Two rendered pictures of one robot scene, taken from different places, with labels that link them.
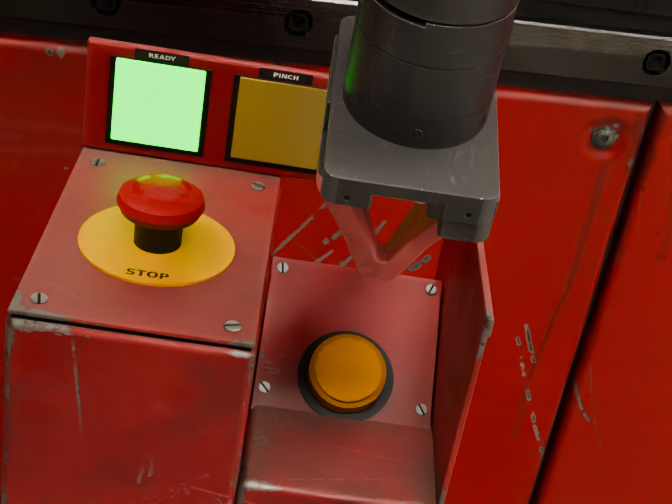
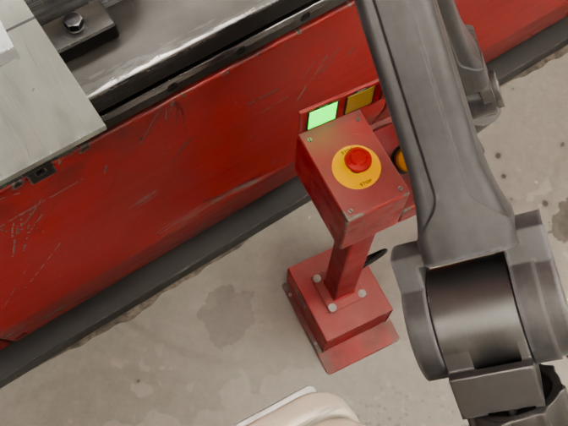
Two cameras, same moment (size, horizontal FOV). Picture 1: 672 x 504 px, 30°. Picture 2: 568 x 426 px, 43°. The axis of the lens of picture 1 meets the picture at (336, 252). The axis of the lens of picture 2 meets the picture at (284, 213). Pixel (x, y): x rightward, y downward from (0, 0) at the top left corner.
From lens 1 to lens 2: 0.75 m
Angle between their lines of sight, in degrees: 39
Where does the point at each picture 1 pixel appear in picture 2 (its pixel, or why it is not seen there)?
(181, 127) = (330, 116)
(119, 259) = (354, 181)
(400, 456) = not seen: hidden behind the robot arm
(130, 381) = (378, 213)
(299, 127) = (366, 97)
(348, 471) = not seen: hidden behind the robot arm
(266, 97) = (356, 97)
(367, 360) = not seen: hidden behind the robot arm
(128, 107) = (314, 121)
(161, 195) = (361, 161)
